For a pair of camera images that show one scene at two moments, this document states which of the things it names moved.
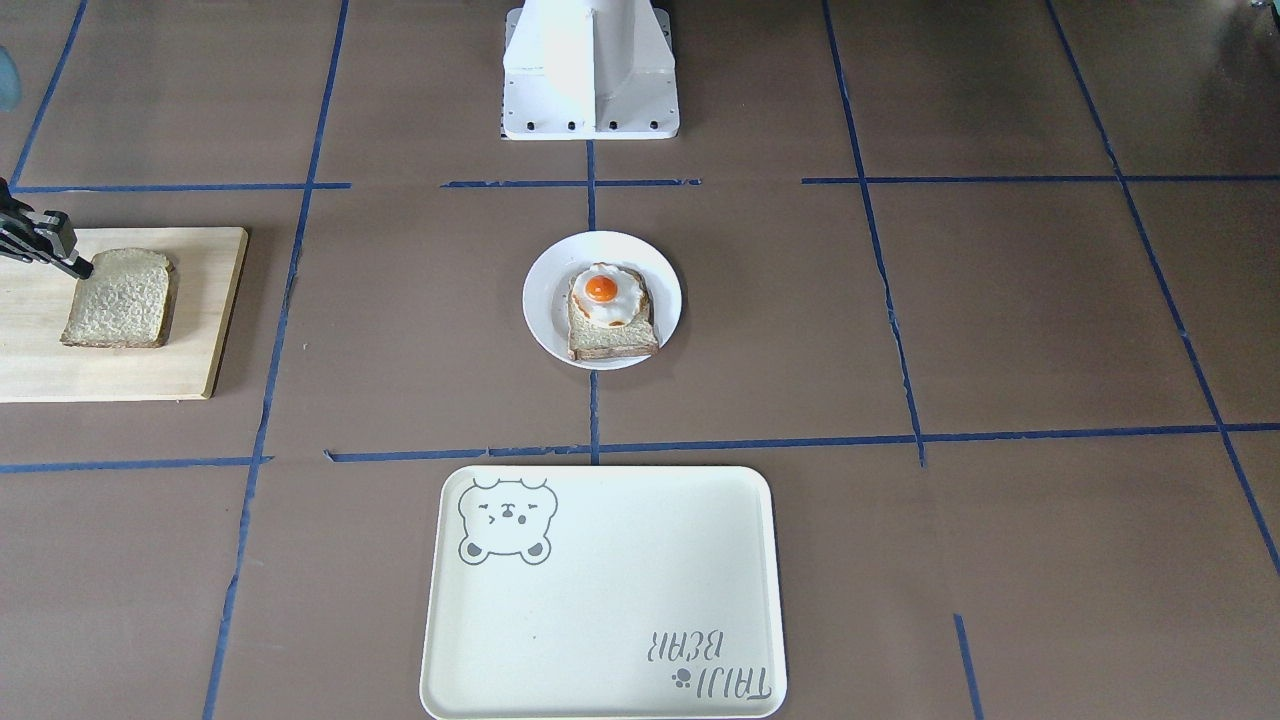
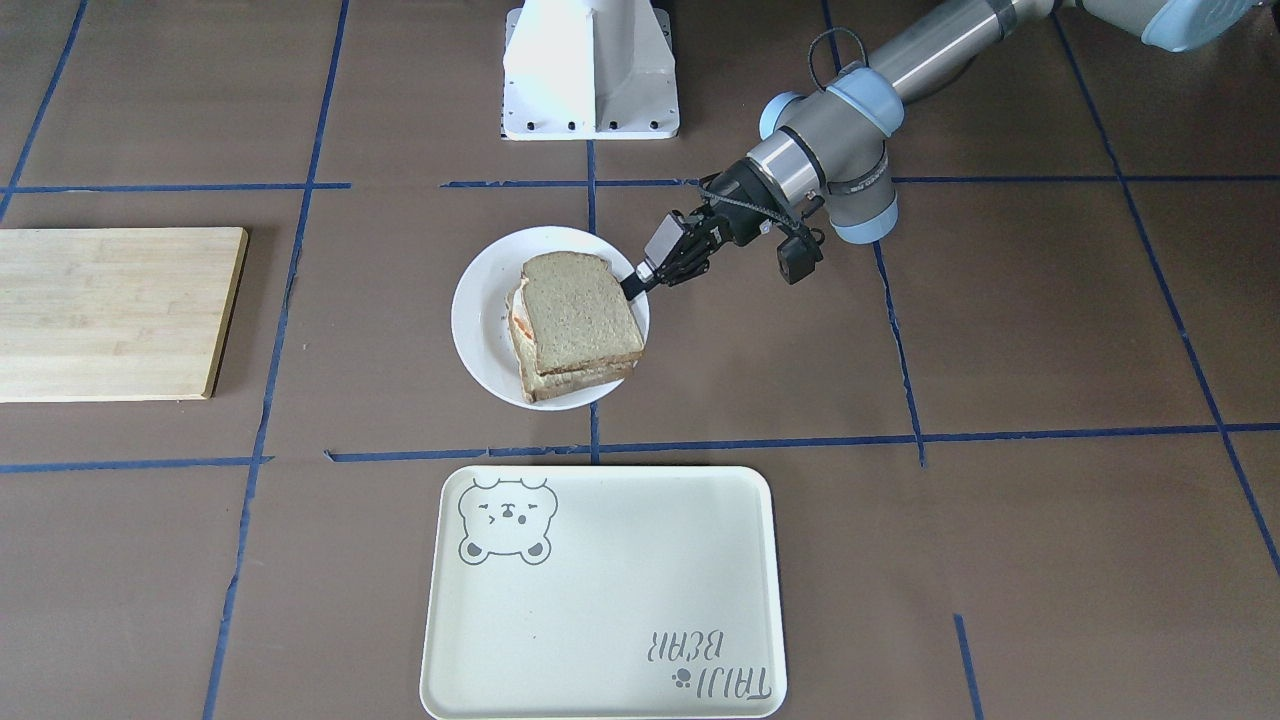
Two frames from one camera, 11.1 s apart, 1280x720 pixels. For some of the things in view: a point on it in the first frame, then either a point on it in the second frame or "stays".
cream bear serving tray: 604,592 stays
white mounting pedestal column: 589,70 stays
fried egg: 610,294 to 522,321
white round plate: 545,296 to 479,311
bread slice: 128,301 to 580,316
